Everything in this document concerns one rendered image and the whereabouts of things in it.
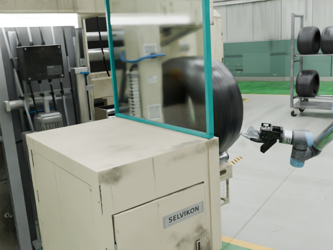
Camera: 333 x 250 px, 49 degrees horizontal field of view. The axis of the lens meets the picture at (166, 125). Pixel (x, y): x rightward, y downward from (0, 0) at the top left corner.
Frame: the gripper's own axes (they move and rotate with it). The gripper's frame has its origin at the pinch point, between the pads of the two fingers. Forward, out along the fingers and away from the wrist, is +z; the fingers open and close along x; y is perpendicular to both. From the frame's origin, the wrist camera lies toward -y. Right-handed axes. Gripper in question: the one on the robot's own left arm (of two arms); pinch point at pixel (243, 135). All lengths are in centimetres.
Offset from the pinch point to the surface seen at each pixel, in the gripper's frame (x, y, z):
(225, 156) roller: 3.8, -13.4, 8.4
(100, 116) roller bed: -2, 0, 82
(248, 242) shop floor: -28, -119, -16
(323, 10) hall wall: -1074, -225, -234
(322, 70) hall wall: -1003, -397, -259
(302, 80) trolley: -486, -195, -112
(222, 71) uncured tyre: -6.9, 33.4, 14.5
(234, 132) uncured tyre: 7.8, 6.6, 5.2
